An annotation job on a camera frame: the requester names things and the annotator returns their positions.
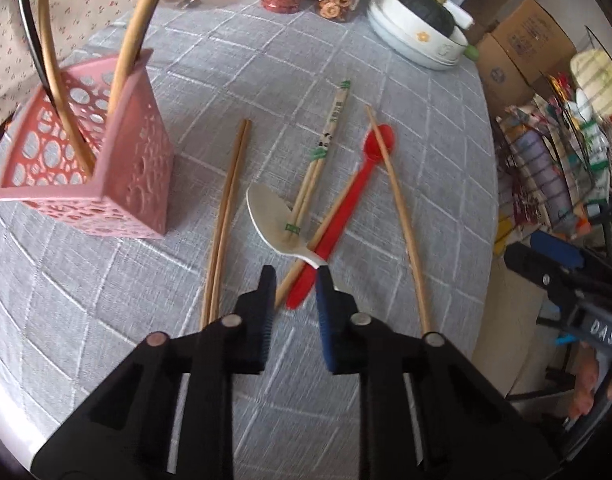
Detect curved bamboo stick in holder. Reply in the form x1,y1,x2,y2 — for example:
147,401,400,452
36,0,96,177

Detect wire rack with packages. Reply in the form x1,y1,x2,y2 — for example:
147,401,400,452
492,29,612,262

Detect cardboard box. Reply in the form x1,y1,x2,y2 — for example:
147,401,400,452
476,0,576,118

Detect grey checked tablecloth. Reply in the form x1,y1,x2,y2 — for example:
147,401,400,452
0,0,498,479

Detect white floral bowl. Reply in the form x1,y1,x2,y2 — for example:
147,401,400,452
381,0,469,65

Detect white plastic rice spoon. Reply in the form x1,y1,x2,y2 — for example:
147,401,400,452
246,183,327,269

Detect pink perforated utensil holder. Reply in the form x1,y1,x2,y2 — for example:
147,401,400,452
0,49,173,238

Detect red plastic spoon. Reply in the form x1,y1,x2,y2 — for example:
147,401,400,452
285,123,396,310

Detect black stick in holder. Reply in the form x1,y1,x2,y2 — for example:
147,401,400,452
17,0,54,104

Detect plain bamboo chopstick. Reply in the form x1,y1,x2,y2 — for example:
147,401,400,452
215,118,251,321
199,119,249,330

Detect white plate under bowl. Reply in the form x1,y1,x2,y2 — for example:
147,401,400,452
367,0,468,72

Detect long bamboo chopstick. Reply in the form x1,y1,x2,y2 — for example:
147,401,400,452
364,104,433,335

